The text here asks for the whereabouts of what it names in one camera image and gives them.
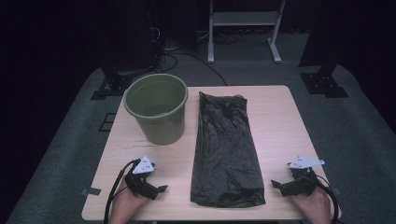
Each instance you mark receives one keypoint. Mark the black plastic garbage bag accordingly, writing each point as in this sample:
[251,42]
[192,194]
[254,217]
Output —
[225,149]

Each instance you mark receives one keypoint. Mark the white metal stand frame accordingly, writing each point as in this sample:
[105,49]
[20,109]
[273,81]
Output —
[244,18]

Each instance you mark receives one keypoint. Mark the dark equipment cabinet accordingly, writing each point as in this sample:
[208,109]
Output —
[130,34]

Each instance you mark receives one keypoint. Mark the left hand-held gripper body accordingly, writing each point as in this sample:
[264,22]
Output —
[138,183]

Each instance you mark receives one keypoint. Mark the person's left hand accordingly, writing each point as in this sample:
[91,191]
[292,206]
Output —
[124,207]

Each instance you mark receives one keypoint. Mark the person's right hand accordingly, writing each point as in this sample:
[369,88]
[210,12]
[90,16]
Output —
[316,208]

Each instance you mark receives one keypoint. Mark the black stand base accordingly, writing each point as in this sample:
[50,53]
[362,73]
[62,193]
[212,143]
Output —
[323,84]
[113,85]

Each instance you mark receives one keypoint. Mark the green plastic bin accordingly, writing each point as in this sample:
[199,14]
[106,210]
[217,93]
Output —
[160,130]

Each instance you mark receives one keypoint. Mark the grey tape strip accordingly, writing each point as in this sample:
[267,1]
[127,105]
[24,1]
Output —
[91,191]
[336,191]

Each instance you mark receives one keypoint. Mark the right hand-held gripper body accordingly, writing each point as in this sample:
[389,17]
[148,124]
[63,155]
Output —
[300,186]

